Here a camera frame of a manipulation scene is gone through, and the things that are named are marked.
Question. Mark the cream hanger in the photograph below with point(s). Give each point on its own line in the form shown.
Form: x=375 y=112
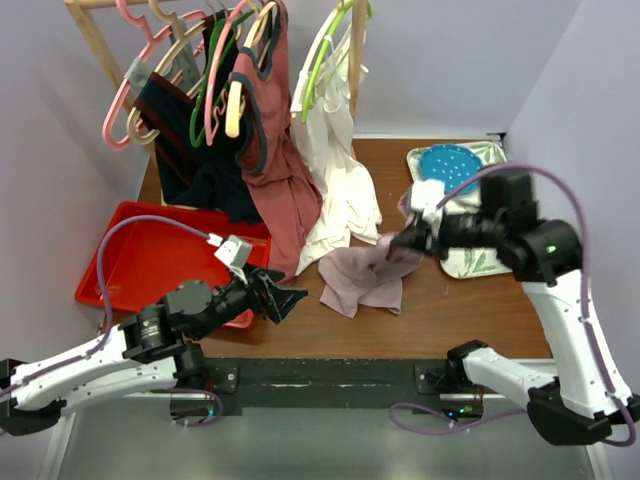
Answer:
x=235 y=106

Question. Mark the floral serving tray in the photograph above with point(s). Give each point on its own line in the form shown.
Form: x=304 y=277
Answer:
x=467 y=263

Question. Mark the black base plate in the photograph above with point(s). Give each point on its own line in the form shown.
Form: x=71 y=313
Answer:
x=243 y=383

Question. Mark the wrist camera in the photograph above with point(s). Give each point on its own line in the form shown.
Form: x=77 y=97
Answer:
x=421 y=200
x=232 y=251

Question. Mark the lime green hanger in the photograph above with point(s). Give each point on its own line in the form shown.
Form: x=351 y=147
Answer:
x=361 y=12

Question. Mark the mauve tank top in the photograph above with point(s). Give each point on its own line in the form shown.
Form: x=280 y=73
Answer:
x=366 y=275

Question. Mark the red tank top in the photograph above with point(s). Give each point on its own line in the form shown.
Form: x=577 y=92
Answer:
x=279 y=182

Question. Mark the white tank top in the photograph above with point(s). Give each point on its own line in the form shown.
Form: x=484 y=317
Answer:
x=350 y=207

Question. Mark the navy tank top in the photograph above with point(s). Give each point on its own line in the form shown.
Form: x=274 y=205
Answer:
x=200 y=177

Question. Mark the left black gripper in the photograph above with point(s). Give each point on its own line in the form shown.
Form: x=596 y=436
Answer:
x=280 y=300

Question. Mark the pink plastic hanger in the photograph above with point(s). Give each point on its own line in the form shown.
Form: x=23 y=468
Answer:
x=215 y=105

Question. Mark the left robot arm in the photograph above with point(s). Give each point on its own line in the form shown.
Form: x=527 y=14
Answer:
x=154 y=350

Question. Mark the outer pink hanger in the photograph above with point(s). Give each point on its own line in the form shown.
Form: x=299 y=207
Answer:
x=154 y=40

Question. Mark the blue dotted plate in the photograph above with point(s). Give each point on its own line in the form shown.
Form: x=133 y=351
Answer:
x=449 y=163

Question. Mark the wooden clothes rack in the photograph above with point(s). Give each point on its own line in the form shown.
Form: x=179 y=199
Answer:
x=81 y=12

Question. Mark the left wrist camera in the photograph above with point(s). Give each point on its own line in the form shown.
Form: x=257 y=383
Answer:
x=232 y=251

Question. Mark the white hanger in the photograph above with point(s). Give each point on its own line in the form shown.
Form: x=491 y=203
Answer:
x=305 y=72

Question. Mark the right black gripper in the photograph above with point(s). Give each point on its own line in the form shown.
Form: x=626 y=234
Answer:
x=423 y=234

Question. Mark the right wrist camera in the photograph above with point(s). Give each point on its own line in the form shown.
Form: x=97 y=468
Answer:
x=421 y=200

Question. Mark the beige hanger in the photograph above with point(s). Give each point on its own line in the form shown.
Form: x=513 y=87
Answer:
x=184 y=28

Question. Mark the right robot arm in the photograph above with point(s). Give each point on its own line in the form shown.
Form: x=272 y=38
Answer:
x=587 y=401

